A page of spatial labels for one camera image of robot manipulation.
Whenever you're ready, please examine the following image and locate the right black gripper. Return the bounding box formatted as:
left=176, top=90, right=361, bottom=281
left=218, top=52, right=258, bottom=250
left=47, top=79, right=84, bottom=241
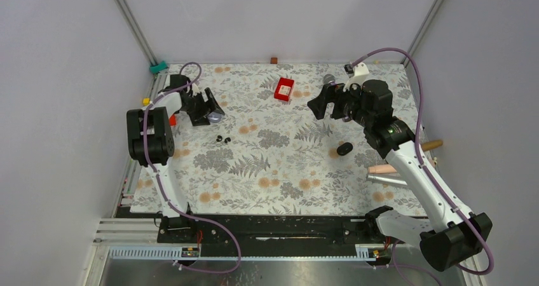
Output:
left=307, top=78, right=373, bottom=127

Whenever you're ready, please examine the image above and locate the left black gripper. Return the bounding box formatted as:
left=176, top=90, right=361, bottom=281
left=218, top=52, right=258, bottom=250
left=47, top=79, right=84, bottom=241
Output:
left=181, top=88, right=223, bottom=126

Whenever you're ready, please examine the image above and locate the lavender earbud charging case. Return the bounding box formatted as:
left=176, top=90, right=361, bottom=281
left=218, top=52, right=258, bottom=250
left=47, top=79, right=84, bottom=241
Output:
left=207, top=112, right=224, bottom=123

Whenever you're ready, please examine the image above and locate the black earbud case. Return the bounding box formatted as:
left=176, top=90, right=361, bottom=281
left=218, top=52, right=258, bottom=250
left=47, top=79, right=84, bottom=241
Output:
left=336, top=142, right=353, bottom=156

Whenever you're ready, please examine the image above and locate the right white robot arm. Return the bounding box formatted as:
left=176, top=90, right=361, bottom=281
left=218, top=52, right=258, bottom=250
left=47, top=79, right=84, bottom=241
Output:
left=307, top=79, right=493, bottom=271

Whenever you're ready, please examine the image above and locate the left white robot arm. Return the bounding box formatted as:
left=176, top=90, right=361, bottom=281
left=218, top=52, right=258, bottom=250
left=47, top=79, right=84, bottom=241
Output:
left=126, top=74, right=226, bottom=242

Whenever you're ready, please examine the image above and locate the purple glitter microphone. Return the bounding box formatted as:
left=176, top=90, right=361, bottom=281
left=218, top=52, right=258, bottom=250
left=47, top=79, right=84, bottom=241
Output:
left=323, top=74, right=336, bottom=85

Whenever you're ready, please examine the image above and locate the red open box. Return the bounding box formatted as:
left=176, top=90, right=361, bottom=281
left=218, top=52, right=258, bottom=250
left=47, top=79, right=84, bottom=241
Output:
left=273, top=78, right=295, bottom=102

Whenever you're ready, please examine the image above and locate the teal block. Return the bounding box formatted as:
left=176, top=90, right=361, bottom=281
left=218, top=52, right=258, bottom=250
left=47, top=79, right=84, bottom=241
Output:
left=149, top=61, right=168, bottom=74

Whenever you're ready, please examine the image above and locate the floral patterned mat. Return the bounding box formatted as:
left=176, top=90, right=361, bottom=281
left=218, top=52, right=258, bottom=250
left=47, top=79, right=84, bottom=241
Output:
left=168, top=64, right=424, bottom=216

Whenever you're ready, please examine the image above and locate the pink cylinder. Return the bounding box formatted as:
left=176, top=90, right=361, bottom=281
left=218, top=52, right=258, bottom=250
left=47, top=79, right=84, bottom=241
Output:
left=367, top=164, right=397, bottom=174

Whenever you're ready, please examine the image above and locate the silver metal cylinder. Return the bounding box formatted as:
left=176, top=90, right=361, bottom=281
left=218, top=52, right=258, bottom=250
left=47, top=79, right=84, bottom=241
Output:
left=366, top=174, right=407, bottom=187

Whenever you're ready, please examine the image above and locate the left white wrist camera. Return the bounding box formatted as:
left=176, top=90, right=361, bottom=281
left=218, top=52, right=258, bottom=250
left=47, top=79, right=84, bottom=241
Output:
left=189, top=83, right=201, bottom=96

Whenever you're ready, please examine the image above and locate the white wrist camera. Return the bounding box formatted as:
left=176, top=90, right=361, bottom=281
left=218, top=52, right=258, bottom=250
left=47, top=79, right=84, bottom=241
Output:
left=343, top=62, right=370, bottom=91
left=189, top=83, right=201, bottom=96

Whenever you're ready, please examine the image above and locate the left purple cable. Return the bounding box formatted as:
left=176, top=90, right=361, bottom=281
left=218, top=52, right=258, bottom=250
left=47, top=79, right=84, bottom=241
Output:
left=142, top=62, right=243, bottom=275

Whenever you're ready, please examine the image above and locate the purple cable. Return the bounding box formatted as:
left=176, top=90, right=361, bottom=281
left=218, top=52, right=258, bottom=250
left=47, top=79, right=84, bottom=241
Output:
left=142, top=62, right=243, bottom=275
left=349, top=47, right=496, bottom=286

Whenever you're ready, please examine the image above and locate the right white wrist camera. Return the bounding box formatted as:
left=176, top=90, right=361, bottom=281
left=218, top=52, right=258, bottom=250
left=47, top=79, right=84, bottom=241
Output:
left=343, top=62, right=370, bottom=91

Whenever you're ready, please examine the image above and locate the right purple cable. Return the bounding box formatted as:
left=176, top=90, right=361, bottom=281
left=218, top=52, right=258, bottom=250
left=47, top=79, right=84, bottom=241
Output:
left=349, top=47, right=496, bottom=286

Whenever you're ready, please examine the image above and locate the wooden handle stick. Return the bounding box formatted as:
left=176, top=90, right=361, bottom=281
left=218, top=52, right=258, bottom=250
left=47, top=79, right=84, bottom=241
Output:
left=421, top=140, right=443, bottom=152

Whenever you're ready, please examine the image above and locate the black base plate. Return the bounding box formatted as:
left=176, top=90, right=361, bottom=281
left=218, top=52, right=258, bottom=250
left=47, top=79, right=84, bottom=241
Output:
left=157, top=214, right=388, bottom=258

